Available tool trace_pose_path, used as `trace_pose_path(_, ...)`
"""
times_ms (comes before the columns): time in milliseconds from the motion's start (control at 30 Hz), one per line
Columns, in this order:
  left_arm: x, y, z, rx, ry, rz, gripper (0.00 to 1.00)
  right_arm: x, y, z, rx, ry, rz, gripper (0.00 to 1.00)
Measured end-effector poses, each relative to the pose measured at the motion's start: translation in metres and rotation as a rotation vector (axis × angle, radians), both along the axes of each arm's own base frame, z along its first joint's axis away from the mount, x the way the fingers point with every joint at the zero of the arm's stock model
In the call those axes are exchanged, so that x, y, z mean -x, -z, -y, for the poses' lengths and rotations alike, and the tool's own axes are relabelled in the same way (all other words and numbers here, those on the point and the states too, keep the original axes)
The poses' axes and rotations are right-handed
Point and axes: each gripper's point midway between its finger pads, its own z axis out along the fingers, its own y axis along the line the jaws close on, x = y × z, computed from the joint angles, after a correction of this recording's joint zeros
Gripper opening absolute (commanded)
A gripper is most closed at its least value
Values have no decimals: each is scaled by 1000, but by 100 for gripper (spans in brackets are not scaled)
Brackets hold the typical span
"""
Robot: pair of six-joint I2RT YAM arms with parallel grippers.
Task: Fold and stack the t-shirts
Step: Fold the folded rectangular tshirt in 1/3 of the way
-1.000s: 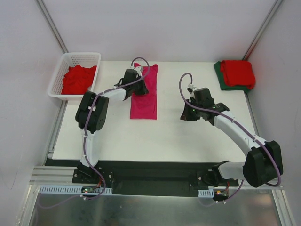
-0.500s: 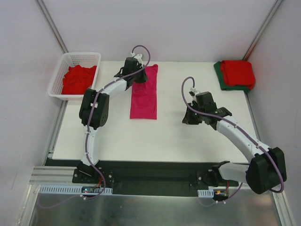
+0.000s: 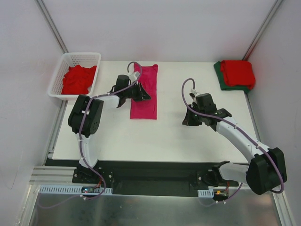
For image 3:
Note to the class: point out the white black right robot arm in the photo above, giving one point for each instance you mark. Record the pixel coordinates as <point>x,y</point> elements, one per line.
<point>265,171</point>

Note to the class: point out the right white slotted cable duct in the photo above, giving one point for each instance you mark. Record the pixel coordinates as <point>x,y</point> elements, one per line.
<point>209,193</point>

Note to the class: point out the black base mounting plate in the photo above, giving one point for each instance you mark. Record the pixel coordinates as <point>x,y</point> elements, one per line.
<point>179,179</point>

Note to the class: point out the white slotted cable duct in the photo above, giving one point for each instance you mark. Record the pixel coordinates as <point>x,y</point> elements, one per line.
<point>209,193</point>
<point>75,190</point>

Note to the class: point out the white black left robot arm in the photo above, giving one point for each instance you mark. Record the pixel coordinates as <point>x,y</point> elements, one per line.
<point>85,116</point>

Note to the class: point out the folded red t shirt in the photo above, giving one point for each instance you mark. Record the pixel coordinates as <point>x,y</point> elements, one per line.
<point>238,72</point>

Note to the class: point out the left white slotted cable duct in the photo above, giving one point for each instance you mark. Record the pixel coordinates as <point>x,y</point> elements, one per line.
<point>75,190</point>

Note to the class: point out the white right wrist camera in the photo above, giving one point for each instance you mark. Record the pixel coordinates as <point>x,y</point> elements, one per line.
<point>194,93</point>

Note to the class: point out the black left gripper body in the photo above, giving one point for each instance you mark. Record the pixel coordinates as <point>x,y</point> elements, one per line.
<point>137,92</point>

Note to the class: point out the folded green t shirt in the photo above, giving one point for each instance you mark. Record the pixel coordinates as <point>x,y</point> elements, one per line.
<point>223,86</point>

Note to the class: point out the pink t shirt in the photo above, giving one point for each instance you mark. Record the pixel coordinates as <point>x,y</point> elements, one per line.
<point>146,109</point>

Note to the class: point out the white plastic laundry basket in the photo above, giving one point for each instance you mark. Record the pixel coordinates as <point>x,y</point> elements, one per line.
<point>84,59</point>

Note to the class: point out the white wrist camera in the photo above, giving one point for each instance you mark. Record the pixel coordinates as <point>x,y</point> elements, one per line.
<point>194,93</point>
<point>134,76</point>

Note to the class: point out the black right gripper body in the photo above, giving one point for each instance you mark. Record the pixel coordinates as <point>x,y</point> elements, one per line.
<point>192,116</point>

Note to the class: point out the aluminium frame rail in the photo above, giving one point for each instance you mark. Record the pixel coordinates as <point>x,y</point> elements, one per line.
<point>52,175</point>

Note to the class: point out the crumpled red t shirt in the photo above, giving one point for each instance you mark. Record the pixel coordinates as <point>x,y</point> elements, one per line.
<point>77,80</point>

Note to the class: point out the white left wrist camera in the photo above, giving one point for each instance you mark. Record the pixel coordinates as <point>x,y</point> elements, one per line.
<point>134,76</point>

